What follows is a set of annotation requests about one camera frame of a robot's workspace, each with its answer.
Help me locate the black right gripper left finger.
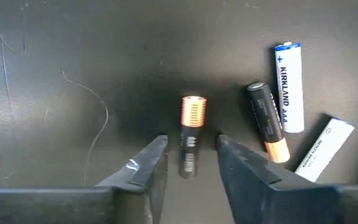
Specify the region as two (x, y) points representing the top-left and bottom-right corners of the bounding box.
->
(0, 134), (169, 224)

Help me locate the black copper AAA battery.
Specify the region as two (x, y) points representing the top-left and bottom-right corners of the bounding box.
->
(178, 95), (207, 180)
(247, 81), (291, 164)

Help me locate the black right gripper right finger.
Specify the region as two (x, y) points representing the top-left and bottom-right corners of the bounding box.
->
(217, 133), (358, 224)

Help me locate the white AAA battery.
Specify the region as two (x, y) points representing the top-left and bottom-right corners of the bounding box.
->
(294, 117), (356, 183)
(274, 41), (305, 134)

